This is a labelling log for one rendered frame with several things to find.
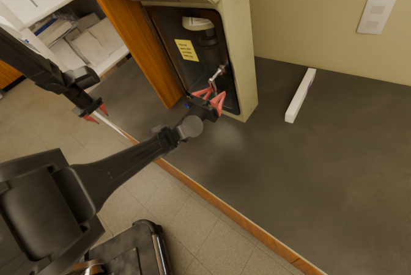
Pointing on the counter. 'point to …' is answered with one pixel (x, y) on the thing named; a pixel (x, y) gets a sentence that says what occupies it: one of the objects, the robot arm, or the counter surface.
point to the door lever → (214, 82)
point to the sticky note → (186, 49)
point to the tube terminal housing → (233, 33)
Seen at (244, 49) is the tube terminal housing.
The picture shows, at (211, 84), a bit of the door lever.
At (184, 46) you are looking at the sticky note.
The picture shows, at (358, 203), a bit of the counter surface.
